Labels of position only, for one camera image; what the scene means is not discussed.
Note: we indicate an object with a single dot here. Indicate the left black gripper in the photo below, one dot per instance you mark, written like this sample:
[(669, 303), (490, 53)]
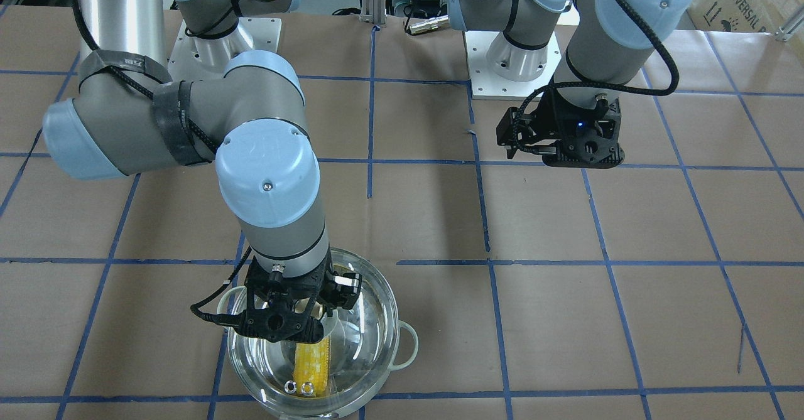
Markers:
[(545, 118)]

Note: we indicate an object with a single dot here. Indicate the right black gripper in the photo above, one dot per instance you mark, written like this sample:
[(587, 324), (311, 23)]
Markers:
[(345, 286)]

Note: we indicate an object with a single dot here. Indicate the yellow corn cob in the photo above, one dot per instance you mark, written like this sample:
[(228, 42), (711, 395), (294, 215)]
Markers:
[(311, 370)]

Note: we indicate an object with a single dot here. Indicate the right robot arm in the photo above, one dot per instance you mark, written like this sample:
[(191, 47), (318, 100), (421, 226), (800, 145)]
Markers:
[(248, 120)]

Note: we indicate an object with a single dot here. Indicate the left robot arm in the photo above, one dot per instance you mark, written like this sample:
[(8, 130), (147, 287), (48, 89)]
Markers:
[(617, 46)]

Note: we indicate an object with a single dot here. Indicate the pale green cooking pot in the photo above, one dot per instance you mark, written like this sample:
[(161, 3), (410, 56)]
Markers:
[(340, 373)]

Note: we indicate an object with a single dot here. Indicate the cardboard box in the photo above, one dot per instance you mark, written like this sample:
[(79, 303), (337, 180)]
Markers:
[(747, 9)]

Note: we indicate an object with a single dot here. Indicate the right arm camera mount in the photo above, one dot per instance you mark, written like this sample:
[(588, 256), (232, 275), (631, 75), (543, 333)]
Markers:
[(340, 290)]

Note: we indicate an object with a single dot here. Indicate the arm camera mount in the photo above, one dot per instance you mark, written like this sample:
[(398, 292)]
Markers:
[(518, 131), (340, 290)]

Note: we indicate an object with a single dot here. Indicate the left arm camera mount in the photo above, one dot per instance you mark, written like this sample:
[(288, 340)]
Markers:
[(518, 131)]

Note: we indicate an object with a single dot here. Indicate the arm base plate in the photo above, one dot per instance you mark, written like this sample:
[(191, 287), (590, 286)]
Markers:
[(199, 59), (515, 62)]

